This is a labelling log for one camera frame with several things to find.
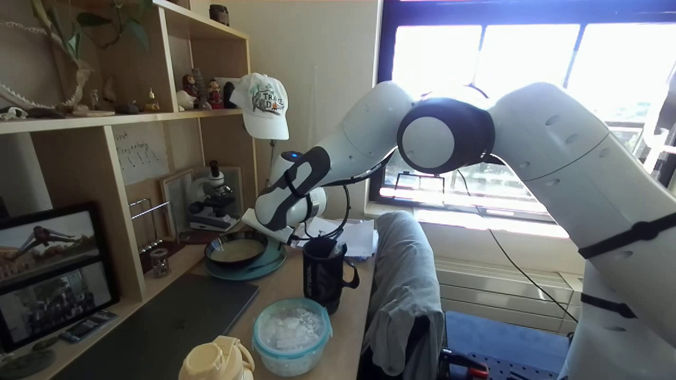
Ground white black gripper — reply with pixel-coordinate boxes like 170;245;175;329
241;148;330;243

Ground black bowl with cream interior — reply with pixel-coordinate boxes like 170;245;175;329
205;238;264;268

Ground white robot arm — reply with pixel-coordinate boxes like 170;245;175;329
242;82;676;380

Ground light blue plate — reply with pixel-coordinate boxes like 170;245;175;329
205;241;284;280

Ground black French press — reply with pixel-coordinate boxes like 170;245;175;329
301;237;359;314

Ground white papers on desk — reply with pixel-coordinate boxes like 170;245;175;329
308;218;377;261

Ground black microscope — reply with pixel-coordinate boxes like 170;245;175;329
187;161;237;231

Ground white baseball cap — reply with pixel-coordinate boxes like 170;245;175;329
231;71;289;139

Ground glass container with teal lid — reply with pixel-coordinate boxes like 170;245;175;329
252;298;333;378

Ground grey cloth on chair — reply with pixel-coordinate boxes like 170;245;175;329
361;214;443;380

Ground figurines on shelf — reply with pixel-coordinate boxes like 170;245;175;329
175;67;235;110

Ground grey closed laptop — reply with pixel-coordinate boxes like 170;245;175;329
55;274;257;380

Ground small glass jar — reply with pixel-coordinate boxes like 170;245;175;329
150;247;170;278

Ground wooden shelf unit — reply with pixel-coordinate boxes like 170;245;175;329
0;0;262;380

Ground framed photo upper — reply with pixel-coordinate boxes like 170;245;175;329
0;202;103;286

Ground framed photo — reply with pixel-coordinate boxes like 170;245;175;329
0;261;118;350
0;202;103;286

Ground framed photo lower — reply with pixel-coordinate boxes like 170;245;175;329
0;261;118;350

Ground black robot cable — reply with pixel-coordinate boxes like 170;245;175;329
449;166;581;325

